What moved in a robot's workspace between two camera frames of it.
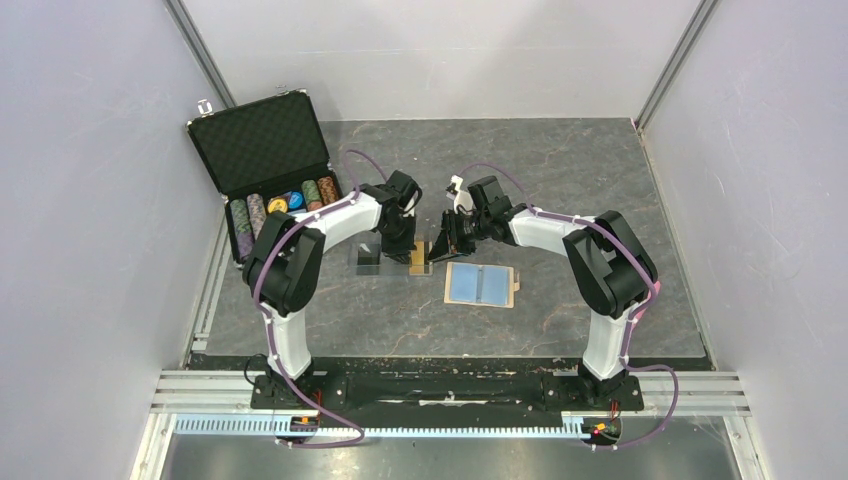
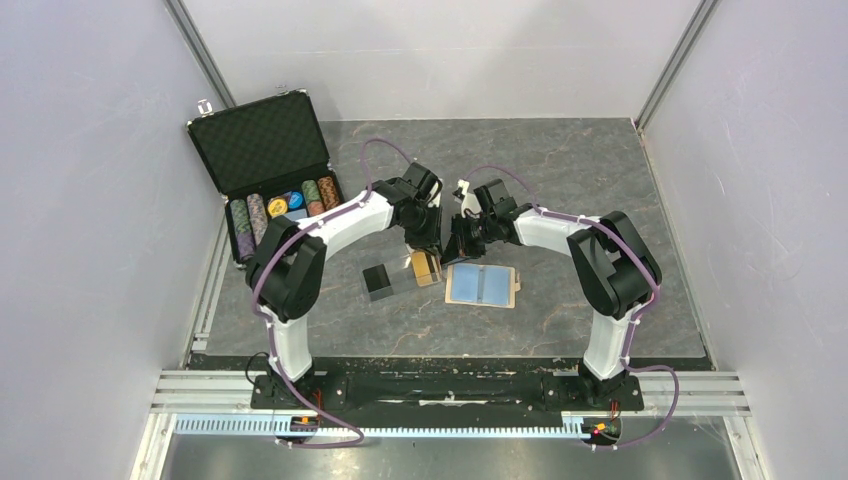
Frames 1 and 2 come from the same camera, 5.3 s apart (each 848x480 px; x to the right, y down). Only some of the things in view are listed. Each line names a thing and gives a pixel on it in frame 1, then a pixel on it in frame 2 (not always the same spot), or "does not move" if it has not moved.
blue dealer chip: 295,200 does not move
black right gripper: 450,242 does not move
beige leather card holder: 481,284 does not move
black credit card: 370,257 to 377,282
